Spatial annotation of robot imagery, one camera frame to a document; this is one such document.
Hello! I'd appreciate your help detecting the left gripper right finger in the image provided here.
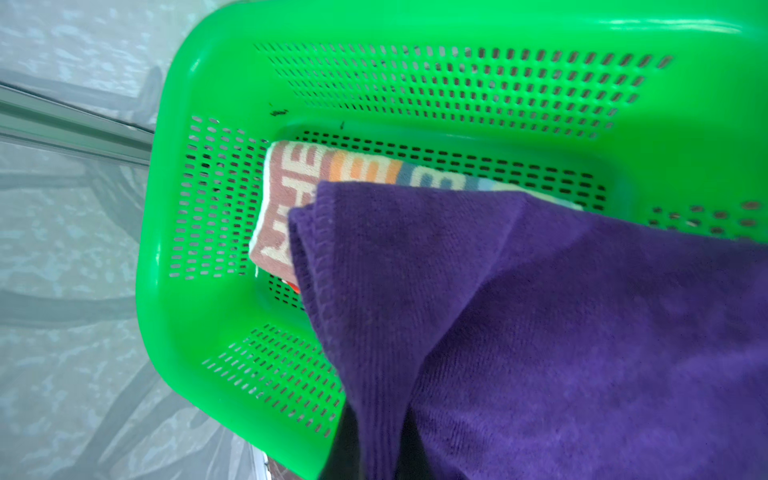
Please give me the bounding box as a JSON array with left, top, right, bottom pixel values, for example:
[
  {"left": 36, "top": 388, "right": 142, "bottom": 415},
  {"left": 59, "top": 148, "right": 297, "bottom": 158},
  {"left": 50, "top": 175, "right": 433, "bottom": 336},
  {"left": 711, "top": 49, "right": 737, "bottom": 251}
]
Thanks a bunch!
[{"left": 395, "top": 413, "right": 432, "bottom": 480}]

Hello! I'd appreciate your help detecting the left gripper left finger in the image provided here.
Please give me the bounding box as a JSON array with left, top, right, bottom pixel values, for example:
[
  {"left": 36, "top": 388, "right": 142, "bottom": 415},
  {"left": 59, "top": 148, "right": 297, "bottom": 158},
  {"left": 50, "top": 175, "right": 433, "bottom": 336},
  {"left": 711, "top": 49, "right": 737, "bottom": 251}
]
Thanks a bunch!
[{"left": 318, "top": 403, "right": 363, "bottom": 480}]

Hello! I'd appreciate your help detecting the purple towel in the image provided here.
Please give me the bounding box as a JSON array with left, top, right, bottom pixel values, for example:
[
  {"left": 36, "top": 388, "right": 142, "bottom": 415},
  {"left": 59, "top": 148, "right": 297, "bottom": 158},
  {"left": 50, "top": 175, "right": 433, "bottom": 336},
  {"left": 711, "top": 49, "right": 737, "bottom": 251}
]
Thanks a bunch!
[{"left": 289, "top": 183, "right": 767, "bottom": 479}]

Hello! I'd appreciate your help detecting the rabbit print towel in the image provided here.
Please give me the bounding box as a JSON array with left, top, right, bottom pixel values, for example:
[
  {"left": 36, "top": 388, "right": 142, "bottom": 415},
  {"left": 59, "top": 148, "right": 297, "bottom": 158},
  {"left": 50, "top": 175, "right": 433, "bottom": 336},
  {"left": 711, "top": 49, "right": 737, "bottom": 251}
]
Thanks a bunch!
[{"left": 248, "top": 140, "right": 584, "bottom": 294}]

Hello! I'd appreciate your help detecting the green plastic basket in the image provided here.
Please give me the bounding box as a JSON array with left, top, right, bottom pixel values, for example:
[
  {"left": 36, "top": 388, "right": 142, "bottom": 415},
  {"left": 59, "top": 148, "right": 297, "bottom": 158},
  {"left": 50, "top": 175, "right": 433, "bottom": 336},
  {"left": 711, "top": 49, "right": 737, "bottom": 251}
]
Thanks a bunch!
[{"left": 136, "top": 1, "right": 767, "bottom": 479}]

